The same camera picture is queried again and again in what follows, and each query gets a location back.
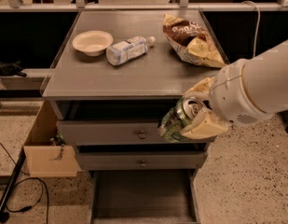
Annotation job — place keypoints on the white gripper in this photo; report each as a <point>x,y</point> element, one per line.
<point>231,93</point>

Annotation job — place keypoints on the green soda can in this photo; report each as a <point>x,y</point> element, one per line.
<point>180,116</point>

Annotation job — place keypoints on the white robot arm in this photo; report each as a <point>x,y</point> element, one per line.
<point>265,78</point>

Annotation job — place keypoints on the grey middle drawer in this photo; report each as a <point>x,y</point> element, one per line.
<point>140,160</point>

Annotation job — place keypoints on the grey drawer cabinet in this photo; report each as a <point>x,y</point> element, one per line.
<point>89,88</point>

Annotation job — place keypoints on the grey open bottom drawer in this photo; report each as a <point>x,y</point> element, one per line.
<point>143,197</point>

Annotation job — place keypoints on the grey top drawer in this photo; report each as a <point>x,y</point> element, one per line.
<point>110,132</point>

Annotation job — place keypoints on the brown yellow chip bag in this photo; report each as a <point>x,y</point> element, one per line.
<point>192,42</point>

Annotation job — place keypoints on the clear plastic water bottle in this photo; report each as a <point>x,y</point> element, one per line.
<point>129,49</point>

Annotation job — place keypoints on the white paper bowl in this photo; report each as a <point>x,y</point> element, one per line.
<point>92,43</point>

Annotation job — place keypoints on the cardboard box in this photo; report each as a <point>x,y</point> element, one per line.
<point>45,156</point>

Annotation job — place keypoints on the black object on ledge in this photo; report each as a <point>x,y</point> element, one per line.
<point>11,69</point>

